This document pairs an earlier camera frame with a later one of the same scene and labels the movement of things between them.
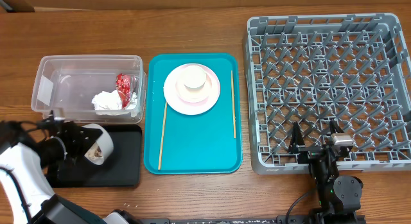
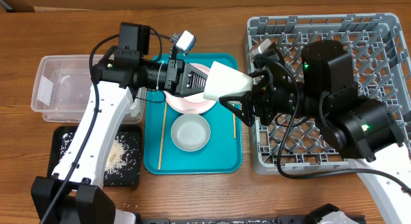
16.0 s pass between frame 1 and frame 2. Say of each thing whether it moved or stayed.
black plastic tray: stayed
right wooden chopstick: stayed
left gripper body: moved
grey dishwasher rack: stayed
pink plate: stayed
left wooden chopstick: stayed
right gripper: moved
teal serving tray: stayed
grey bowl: moved
